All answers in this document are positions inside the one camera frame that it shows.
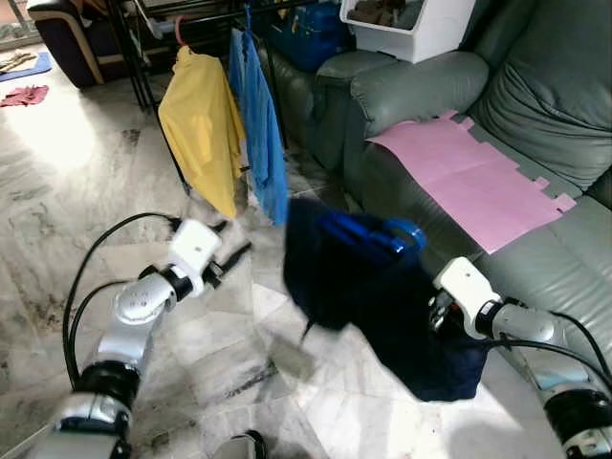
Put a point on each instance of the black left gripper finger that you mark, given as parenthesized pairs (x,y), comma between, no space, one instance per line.
(237,255)
(220,228)

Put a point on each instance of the blue plastic hanger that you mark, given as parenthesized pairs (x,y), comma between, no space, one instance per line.
(247,19)
(368,234)

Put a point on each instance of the pink hanger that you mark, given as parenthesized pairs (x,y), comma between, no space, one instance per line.
(178,33)

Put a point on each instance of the blue shirt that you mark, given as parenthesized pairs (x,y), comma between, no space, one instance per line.
(260,143)

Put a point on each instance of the yellow shirt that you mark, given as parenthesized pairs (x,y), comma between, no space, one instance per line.
(201,134)

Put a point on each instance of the pink foam mat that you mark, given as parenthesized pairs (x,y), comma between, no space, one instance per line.
(478,182)

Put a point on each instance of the black metal drying rack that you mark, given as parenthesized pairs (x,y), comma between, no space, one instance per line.
(141,81)

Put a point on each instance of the grey robot foot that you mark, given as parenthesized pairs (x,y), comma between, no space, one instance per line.
(239,447)

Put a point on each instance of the small pink cloth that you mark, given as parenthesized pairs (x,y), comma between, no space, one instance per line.
(24,96)

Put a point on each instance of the dark purple armchair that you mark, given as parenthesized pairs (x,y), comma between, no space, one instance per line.
(72,43)

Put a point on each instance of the green leather sofa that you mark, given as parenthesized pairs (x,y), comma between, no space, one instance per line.
(535,96)

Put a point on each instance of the flat blue rag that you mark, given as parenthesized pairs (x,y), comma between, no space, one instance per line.
(38,65)

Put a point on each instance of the beige rag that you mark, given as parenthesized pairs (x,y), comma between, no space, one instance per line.
(14,60)

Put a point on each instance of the brown clothes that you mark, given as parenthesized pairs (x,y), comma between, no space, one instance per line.
(382,11)

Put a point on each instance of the white plastic bin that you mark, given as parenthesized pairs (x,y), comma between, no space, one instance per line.
(430,38)

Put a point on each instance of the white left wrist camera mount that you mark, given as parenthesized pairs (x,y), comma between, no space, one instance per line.
(194,247)

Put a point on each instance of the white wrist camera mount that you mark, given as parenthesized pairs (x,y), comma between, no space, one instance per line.
(464,287)
(194,247)

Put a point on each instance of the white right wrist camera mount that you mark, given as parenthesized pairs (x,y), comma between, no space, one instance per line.
(464,287)

